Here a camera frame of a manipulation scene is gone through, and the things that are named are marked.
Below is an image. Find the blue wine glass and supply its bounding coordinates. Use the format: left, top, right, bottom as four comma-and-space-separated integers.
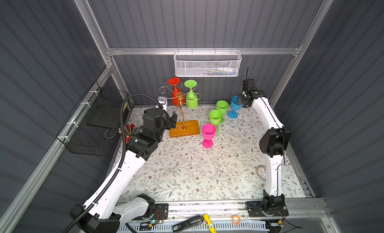
228, 96, 242, 119

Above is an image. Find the green wine glass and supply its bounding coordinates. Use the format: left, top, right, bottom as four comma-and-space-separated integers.
185, 80, 198, 109
216, 100, 229, 124
209, 110, 222, 133

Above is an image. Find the pink wine glass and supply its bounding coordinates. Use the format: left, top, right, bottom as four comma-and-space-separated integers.
202, 124, 216, 148

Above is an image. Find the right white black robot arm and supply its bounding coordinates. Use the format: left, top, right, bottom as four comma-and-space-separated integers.
238, 88, 291, 217

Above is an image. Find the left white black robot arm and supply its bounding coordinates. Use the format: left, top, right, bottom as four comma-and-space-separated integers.
64, 108, 178, 233

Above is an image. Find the red wine glass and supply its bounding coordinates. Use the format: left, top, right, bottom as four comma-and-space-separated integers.
168, 77, 181, 106

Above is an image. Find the red pencil cup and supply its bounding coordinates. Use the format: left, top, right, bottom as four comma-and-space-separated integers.
124, 123, 136, 144

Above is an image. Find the clear tape roll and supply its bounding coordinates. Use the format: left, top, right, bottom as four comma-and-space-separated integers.
256, 165, 267, 182

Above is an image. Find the yellow glue tube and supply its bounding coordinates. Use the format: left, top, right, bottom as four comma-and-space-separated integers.
203, 214, 217, 233

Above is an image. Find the black stapler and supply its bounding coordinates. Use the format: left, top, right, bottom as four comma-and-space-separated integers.
172, 215, 204, 233

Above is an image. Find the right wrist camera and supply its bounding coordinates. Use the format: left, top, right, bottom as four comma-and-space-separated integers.
242, 79, 257, 95

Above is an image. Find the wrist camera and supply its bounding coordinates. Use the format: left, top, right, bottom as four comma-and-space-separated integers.
242, 79, 257, 95
158, 96, 168, 110

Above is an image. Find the wooden base wire glass rack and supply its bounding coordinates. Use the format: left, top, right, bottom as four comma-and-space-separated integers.
167, 92, 200, 138

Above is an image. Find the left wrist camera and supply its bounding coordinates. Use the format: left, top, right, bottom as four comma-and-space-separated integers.
158, 96, 168, 110

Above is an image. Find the white wire wall basket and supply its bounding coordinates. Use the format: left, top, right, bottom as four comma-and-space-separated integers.
173, 49, 242, 77

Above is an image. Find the black wire wall basket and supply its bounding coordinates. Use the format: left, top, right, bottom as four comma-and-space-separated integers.
57, 82, 129, 156

